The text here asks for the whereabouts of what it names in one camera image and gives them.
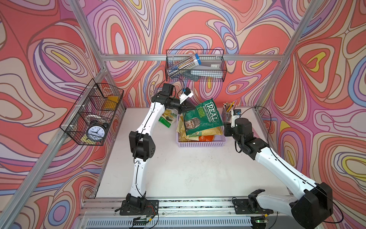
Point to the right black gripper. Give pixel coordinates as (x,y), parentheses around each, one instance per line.
(227,127)

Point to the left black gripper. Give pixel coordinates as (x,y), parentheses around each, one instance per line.
(183,107)

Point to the green Chuba cassava chips bag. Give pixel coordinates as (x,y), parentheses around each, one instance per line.
(169,117)

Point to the purple plastic basket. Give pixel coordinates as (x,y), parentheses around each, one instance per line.
(216,143)

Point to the red yellow chips bag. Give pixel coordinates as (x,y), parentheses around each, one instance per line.
(206,138)

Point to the dark green Real chips bag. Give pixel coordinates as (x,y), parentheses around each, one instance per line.
(205,116)

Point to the green yellow kettle chips bag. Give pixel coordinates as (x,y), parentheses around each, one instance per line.
(197,133)

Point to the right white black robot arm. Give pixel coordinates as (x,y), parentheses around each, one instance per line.
(310,203)

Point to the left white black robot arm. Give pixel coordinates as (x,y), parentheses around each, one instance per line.
(142,145)

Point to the white notebook in basket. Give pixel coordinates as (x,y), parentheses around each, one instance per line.
(213,71)

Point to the pencil cup with pencils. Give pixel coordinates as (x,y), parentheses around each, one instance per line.
(228,114)

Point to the tube of pencils blue cap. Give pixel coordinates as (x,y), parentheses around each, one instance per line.
(184,65)

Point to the black alarm clock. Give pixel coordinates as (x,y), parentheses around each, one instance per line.
(97,131)

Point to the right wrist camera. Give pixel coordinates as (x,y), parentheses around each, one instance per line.
(235,114)

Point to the black wire basket back wall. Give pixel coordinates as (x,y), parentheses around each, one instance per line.
(205,65)

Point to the black wire basket wall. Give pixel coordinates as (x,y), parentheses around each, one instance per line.
(205,65)
(87,108)

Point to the yellow item in wire basket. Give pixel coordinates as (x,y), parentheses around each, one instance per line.
(111,103)

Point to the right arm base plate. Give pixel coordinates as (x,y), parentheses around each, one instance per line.
(249,205)

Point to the black wire basket left wall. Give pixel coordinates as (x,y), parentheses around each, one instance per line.
(87,108)

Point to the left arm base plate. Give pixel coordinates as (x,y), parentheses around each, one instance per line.
(148,207)

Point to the aluminium rail front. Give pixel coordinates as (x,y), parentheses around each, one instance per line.
(181,213)

